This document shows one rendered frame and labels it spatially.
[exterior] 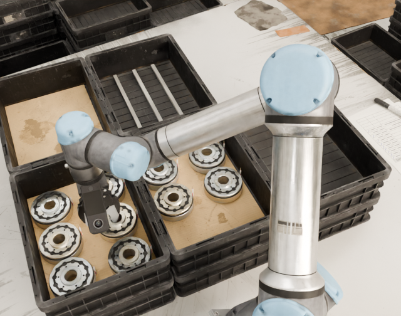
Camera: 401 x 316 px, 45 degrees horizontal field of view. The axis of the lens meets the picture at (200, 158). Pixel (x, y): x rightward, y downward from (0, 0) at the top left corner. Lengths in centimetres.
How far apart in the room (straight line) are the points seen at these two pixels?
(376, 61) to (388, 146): 112
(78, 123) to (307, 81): 46
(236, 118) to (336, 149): 53
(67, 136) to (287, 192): 44
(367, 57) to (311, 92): 199
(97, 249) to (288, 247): 56
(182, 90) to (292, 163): 84
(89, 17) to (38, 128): 118
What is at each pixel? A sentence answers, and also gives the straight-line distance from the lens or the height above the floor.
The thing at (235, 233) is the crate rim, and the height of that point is 93.
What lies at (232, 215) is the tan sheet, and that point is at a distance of 127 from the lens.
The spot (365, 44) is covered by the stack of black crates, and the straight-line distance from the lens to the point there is 285.
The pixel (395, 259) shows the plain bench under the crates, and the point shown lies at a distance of 143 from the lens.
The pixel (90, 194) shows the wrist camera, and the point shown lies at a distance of 112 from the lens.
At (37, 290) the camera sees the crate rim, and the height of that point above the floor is 93.
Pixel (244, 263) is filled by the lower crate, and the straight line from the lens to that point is 130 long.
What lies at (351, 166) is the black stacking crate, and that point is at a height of 83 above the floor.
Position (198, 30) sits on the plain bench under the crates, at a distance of 209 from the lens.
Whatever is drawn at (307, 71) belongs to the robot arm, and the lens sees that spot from 79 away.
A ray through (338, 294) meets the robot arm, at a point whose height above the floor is 99.
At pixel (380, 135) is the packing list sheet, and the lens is 171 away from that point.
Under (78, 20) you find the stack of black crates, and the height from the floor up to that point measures 49.
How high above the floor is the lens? 188
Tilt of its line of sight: 49 degrees down
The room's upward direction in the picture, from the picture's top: 2 degrees counter-clockwise
